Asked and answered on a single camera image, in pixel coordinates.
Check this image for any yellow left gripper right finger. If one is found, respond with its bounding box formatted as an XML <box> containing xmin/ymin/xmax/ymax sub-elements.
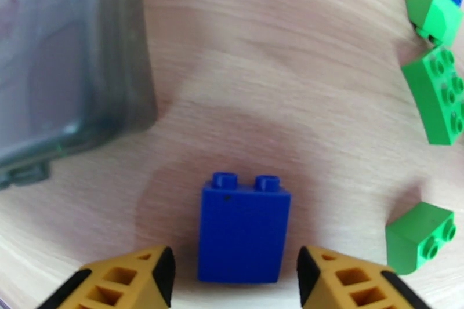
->
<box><xmin>296</xmin><ymin>245</ymin><xmax>425</xmax><ymax>309</ymax></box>

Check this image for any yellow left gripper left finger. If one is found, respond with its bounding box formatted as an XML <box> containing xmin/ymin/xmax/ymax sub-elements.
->
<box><xmin>38</xmin><ymin>245</ymin><xmax>176</xmax><ymax>309</ymax></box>

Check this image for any small green lego brick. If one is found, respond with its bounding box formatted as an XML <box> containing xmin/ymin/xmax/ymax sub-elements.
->
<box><xmin>385</xmin><ymin>201</ymin><xmax>457</xmax><ymax>276</ymax></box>

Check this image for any tall blue lego brick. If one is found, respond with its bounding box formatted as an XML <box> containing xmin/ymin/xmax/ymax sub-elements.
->
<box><xmin>197</xmin><ymin>172</ymin><xmax>292</xmax><ymax>285</ymax></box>

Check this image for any green sloped lego brick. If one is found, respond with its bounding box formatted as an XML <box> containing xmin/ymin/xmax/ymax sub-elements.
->
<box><xmin>405</xmin><ymin>0</ymin><xmax>464</xmax><ymax>47</ymax></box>

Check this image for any long green lego brick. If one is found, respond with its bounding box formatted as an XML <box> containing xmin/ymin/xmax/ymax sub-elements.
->
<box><xmin>401</xmin><ymin>46</ymin><xmax>464</xmax><ymax>146</ymax></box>

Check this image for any grey transparent organizer box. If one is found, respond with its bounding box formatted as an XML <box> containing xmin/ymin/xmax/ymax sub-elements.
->
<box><xmin>0</xmin><ymin>0</ymin><xmax>158</xmax><ymax>189</ymax></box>

